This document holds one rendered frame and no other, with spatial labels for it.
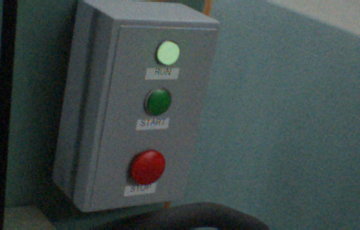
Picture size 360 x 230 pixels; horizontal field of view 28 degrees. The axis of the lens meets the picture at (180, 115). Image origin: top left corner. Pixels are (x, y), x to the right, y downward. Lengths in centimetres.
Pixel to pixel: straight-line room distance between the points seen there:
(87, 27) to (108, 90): 5
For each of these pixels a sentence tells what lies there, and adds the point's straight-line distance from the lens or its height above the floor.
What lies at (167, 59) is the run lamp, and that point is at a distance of 55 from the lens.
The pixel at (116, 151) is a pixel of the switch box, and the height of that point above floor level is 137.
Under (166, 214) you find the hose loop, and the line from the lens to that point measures 65.
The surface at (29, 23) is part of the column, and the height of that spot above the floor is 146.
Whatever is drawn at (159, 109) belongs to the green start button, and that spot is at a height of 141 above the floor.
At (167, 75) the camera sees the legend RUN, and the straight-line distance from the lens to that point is 56.
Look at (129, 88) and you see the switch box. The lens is 54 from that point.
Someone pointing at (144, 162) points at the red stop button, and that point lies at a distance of 57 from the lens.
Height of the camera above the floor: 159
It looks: 19 degrees down
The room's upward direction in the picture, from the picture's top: 12 degrees clockwise
